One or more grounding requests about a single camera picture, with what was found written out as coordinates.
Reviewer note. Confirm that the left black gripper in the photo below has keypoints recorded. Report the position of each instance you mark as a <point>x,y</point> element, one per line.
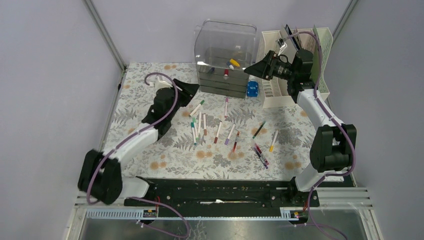
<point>191,88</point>

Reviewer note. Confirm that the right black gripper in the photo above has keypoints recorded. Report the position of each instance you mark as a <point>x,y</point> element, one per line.
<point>265,68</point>

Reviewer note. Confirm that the yellow small bottle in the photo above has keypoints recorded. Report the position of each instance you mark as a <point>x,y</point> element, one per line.
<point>234,63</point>

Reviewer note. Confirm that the blue cap small bottle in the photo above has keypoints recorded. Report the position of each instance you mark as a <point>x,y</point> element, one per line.
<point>230,66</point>

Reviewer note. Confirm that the pink cap white marker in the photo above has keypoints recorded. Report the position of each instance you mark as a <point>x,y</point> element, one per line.
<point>226,107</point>

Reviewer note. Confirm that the clear acrylic drawer organizer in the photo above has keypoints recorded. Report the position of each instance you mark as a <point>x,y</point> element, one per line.
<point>216,42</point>

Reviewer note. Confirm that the purple cap white marker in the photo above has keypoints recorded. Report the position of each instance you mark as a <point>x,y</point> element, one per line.
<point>230,134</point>

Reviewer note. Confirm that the red gel pen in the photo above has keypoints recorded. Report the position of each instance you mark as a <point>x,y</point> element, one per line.
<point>235,142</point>

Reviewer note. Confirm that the pink gel pen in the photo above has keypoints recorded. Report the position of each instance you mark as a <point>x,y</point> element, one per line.
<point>261,154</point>

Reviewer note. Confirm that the dark purple gel pen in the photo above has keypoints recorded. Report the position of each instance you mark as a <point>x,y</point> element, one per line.
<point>260,158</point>

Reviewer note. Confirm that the beige notebook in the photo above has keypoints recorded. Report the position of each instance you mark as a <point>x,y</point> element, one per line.
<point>291,44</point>

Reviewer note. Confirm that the pink clipboard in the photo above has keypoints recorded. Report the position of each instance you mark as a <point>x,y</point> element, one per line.
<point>307,42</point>

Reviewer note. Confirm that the green clipboard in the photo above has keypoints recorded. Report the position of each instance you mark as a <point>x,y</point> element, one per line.
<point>326,41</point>

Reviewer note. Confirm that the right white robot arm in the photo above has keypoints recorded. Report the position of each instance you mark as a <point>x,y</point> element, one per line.
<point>332,153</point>

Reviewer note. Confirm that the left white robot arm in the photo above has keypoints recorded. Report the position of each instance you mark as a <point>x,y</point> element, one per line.
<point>101,174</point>

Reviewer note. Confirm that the blue stapler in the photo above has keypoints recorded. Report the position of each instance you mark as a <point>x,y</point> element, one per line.
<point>252,89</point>

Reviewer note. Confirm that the green cap white marker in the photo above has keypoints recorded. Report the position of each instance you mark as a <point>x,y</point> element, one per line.
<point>196,108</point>

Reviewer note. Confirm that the rust cap white marker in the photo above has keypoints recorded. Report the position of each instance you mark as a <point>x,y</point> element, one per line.
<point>205,132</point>

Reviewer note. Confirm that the teal cap white marker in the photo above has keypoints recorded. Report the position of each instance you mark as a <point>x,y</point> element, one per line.
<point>194,134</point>

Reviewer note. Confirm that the white mesh file rack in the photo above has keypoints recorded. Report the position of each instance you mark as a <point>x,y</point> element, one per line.
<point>276,93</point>

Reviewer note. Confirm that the floral table mat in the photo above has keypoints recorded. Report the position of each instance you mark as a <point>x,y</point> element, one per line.
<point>175,156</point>

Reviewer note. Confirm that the brown cap white marker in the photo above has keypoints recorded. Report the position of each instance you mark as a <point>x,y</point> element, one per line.
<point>217,132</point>

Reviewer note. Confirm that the yellow cap white marker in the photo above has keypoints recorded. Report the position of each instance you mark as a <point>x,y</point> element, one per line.
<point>272,145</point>

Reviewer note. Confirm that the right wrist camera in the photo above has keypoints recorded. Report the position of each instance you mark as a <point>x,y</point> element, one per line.
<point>281,46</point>

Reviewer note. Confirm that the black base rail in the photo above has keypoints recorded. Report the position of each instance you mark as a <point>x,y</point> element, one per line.
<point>210,198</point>

